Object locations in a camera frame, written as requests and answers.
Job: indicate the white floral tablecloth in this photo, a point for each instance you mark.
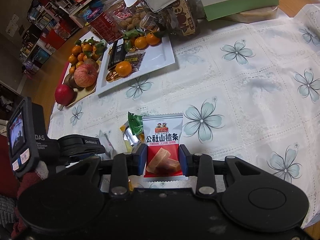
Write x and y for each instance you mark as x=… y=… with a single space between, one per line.
x=250 y=80

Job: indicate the white brown snack packet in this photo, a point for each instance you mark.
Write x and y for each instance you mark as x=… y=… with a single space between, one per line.
x=108 y=143

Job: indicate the red white snack packet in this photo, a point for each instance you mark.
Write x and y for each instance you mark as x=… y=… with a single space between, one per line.
x=162 y=135

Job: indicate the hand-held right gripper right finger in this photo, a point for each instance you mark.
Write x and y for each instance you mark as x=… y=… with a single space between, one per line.
x=183 y=160

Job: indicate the yellow foil candy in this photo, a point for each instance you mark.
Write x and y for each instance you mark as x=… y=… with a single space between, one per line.
x=130 y=140

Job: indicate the large clear glass jar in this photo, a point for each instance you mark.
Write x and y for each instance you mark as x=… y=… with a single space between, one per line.
x=130 y=17

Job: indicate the pile of leafy tangerines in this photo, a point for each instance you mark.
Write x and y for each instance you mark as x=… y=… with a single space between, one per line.
x=86 y=50

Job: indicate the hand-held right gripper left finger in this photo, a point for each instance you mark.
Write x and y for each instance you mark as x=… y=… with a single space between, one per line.
x=142 y=160

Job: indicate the tangerine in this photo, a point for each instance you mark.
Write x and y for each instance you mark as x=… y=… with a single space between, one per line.
x=141 y=42
x=123 y=69
x=153 y=38

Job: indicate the brown label plastic jar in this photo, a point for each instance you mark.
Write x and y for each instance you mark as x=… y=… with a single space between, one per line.
x=180 y=15

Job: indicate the black snack packet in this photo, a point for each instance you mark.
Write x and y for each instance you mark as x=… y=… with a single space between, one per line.
x=117 y=55

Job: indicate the white rectangular plate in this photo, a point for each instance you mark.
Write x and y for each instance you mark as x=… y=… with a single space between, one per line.
x=155 y=60

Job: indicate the red apple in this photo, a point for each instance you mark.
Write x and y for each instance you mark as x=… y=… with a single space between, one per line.
x=64 y=95

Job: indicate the pink striped apple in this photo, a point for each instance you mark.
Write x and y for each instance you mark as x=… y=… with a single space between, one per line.
x=85 y=75

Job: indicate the blue plastic basin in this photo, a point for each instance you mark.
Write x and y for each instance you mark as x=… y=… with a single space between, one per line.
x=90 y=12

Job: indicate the dark green snack packet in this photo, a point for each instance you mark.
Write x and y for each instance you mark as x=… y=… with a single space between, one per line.
x=136 y=125

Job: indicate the dark brown round fruit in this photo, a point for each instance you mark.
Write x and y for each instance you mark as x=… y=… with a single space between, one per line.
x=73 y=81

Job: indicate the small glass jar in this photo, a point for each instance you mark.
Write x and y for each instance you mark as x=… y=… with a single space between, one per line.
x=150 y=22

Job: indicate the cluttered bookshelf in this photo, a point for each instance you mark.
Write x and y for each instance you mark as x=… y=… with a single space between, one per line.
x=50 y=17

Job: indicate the clear brown snack packet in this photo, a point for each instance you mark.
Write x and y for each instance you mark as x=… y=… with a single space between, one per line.
x=135 y=60

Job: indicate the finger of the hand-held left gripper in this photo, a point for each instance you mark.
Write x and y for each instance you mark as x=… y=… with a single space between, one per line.
x=93 y=147

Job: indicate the beige fruit tray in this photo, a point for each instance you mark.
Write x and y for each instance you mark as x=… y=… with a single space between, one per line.
x=80 y=93

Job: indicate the green desk calendar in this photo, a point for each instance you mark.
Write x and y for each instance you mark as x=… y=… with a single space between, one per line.
x=237 y=2

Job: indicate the red tin can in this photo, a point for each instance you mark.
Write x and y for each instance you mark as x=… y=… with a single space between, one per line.
x=105 y=26

